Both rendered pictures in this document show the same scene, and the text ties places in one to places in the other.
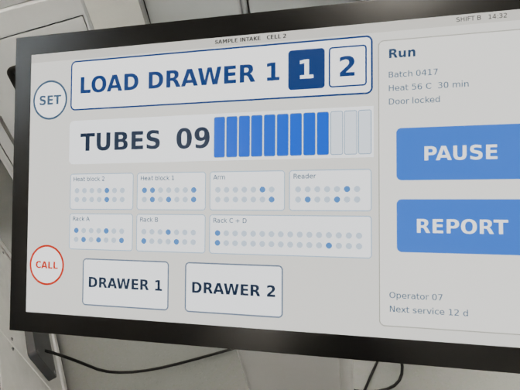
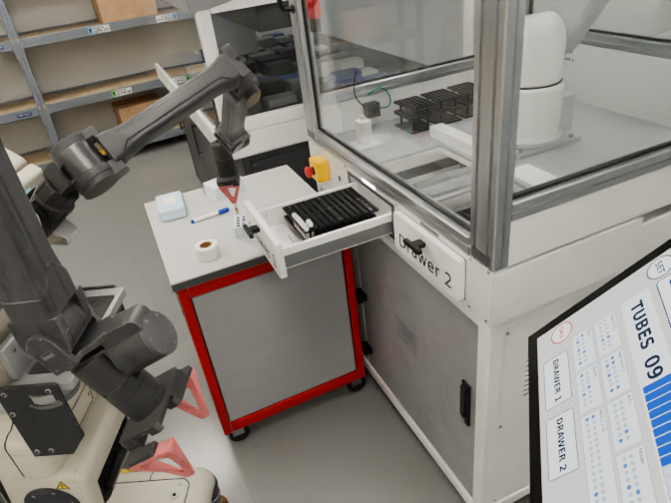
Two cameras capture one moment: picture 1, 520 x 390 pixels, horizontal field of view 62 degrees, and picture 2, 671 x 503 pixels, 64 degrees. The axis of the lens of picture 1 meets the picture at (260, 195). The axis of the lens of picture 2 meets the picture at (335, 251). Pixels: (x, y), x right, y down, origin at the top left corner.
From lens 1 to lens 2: 0.49 m
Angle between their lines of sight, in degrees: 74
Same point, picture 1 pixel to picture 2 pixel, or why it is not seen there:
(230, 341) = (532, 456)
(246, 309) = (551, 457)
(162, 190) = (613, 368)
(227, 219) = (602, 418)
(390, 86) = not seen: outside the picture
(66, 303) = (543, 355)
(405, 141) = not seen: outside the picture
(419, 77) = not seen: outside the picture
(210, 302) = (552, 433)
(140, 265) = (567, 382)
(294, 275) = (574, 478)
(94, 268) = (562, 358)
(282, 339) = (537, 487)
